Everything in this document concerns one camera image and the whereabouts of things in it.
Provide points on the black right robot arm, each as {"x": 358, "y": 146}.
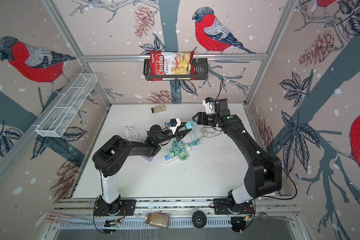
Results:
{"x": 264, "y": 173}

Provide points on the teal charger dark band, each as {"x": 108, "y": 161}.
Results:
{"x": 195, "y": 140}

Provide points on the white blue small device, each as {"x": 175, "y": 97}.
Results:
{"x": 167, "y": 159}

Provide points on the red cassava chips bag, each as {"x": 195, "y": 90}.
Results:
{"x": 163, "y": 64}

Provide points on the black round knob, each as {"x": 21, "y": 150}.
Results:
{"x": 199, "y": 219}

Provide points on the purple power strip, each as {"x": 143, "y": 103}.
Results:
{"x": 149, "y": 159}

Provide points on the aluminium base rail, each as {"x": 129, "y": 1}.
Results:
{"x": 180, "y": 212}

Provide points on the glass jar of grains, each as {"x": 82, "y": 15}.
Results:
{"x": 157, "y": 220}

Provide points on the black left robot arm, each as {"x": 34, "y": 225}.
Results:
{"x": 110, "y": 158}

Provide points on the metal spoon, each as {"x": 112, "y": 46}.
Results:
{"x": 264, "y": 216}

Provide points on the white mesh wall shelf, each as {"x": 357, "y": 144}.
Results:
{"x": 69, "y": 102}

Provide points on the teal charger with cable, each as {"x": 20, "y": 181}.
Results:
{"x": 177, "y": 148}

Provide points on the black wire wall basket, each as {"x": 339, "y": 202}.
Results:
{"x": 200, "y": 68}

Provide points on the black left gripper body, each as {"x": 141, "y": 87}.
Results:
{"x": 166, "y": 136}

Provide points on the pink chopsticks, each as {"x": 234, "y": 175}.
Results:
{"x": 56, "y": 218}

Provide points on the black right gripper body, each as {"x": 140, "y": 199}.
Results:
{"x": 210, "y": 120}

